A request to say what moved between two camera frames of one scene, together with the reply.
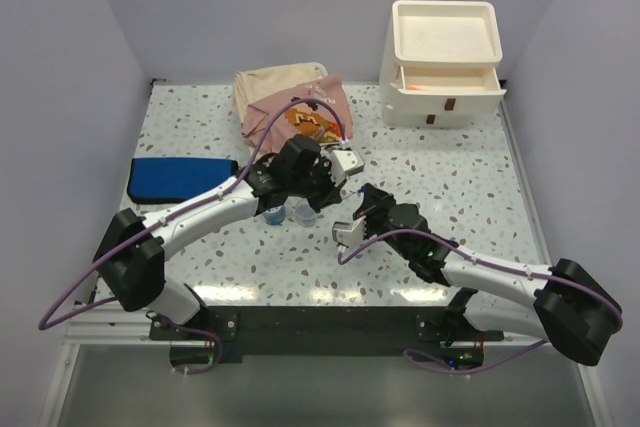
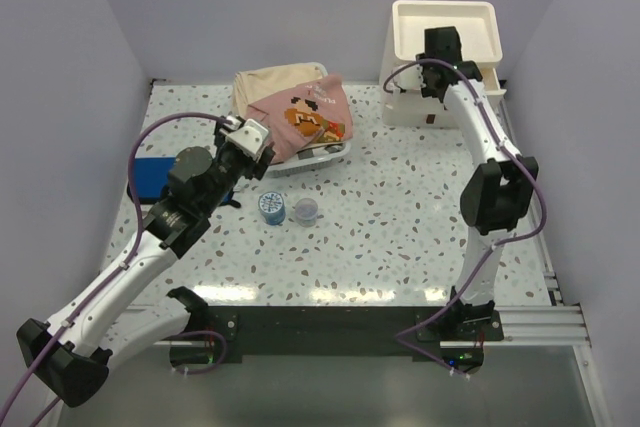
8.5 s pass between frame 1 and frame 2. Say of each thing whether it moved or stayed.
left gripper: moved
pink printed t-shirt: stayed
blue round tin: stayed
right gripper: moved
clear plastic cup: stayed
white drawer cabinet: stayed
